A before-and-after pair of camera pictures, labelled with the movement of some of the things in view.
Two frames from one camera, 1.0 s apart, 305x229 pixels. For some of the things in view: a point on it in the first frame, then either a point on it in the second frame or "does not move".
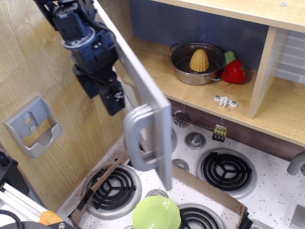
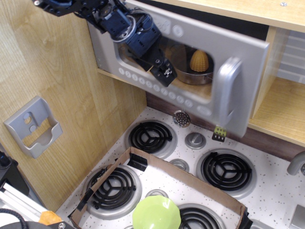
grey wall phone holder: [25, 121] does not move
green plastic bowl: [156, 212] does not move
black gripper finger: [113, 98] to [165, 72]
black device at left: [10, 175] does not move
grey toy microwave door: [147, 128] to [221, 73]
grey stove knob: [195, 140] does not move
